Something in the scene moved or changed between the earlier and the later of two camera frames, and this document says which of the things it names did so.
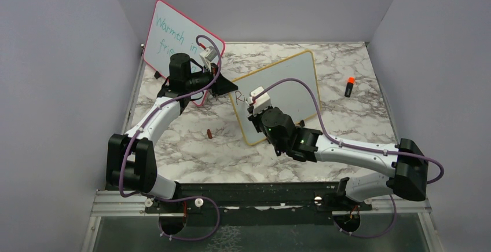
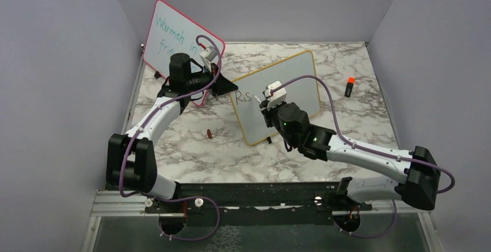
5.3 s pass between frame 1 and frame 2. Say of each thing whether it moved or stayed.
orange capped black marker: stayed
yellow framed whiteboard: stayed
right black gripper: moved
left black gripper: stayed
